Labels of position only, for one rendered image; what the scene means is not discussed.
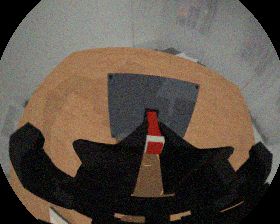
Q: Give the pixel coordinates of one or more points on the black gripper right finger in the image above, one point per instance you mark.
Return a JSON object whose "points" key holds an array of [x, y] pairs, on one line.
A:
{"points": [[179, 159]]}

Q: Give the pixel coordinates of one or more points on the grey sloped panel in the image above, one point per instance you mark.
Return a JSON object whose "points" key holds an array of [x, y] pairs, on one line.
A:
{"points": [[131, 94]]}

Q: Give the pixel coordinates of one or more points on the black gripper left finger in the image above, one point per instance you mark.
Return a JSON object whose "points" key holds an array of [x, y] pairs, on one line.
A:
{"points": [[124, 156]]}

